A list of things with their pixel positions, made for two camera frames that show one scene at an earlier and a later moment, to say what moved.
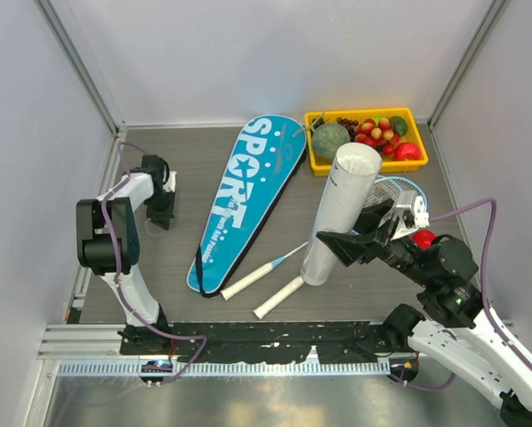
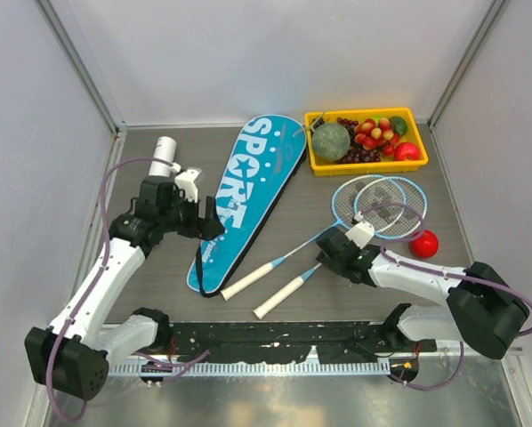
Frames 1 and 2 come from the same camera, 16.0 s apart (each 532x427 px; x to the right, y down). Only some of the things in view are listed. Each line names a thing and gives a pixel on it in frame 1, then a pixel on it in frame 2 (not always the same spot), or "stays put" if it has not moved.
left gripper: [163, 219] -> [204, 229]
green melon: [327, 139] stays put
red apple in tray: [407, 151] stays put
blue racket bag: [267, 157] stays put
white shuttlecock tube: [351, 180] -> [165, 149]
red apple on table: [423, 238] stays put
